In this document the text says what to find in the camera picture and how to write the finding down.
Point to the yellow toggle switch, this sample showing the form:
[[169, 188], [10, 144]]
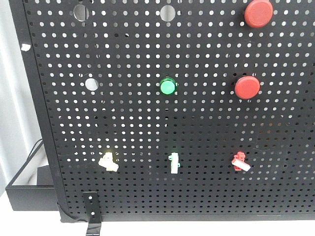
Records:
[[107, 162]]

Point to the red toggle switch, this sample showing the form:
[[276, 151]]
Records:
[[239, 162]]

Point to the black perforated pegboard panel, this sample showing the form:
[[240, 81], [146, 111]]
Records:
[[94, 68]]

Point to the green illuminated push button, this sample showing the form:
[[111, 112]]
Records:
[[168, 86]]

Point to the lower red mushroom button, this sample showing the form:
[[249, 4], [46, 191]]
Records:
[[247, 87]]

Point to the red mushroom button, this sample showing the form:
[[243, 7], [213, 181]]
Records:
[[247, 87], [258, 13]]

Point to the left black pegboard clamp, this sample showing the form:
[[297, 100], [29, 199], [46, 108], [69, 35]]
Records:
[[93, 213]]

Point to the grey curtain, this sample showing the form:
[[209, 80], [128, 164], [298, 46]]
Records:
[[19, 129]]

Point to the black tray box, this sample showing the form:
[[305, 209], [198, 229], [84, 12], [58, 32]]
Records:
[[32, 190]]

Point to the upper red mushroom button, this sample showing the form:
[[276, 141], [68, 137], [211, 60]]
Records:
[[258, 13]]

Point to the green toggle switch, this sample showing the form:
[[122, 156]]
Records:
[[174, 158]]

